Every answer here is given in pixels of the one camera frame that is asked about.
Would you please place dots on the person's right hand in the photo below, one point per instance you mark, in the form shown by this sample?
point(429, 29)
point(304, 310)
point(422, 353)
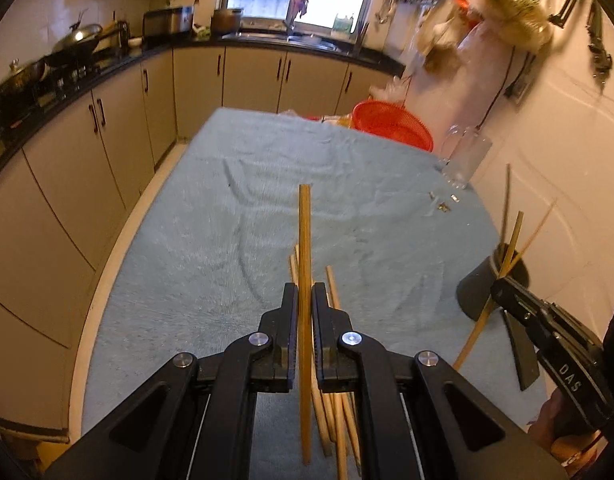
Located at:
point(552, 425)

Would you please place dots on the black utensil holder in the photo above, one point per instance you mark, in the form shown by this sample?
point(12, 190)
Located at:
point(474, 290)

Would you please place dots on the black gas stove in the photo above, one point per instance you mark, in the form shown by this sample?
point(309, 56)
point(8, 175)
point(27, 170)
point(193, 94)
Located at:
point(67, 77)

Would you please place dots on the bunch of wooden chopsticks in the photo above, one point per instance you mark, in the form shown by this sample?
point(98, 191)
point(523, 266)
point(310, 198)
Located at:
point(508, 210)

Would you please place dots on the brown clay pot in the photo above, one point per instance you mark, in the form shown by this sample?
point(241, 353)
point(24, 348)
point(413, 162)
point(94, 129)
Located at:
point(227, 21)

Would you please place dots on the blue table cloth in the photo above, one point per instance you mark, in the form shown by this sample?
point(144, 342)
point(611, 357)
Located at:
point(237, 210)

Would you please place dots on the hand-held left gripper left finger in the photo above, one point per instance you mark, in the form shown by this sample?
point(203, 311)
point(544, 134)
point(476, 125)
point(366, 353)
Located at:
point(289, 340)

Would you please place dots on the metal kitchen sink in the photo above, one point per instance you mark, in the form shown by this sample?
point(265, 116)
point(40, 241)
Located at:
point(287, 41)

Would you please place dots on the pile of wooden chopsticks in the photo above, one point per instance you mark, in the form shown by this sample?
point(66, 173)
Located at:
point(339, 435)

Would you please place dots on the red plastic basket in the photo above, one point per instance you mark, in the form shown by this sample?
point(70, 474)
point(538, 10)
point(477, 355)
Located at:
point(387, 120)

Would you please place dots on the single wooden chopstick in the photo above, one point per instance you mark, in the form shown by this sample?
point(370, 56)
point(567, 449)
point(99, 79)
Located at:
point(305, 235)
point(474, 332)

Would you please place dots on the black kitchen countertop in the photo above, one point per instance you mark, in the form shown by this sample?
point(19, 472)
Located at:
point(377, 60)

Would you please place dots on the beige lower cabinets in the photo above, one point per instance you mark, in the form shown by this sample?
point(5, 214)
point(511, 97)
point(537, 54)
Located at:
point(62, 170)

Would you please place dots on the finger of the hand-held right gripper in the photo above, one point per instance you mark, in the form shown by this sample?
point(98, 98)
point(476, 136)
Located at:
point(512, 297)

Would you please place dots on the black wok with lid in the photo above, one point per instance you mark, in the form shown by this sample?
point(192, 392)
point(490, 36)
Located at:
point(74, 42)

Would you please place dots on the clear bag of dried goods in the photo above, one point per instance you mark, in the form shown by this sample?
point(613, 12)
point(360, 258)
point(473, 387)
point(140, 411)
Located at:
point(517, 5)

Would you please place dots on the hanging plastic bag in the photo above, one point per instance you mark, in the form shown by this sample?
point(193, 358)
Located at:
point(452, 25)

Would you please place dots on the dark cooking pot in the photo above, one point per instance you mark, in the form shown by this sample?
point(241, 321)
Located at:
point(14, 87)

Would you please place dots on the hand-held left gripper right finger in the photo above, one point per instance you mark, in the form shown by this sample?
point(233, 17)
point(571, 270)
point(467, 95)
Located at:
point(322, 340)

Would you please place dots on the clear glass pitcher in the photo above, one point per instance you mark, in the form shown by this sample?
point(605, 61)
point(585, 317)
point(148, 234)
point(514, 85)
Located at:
point(467, 160)

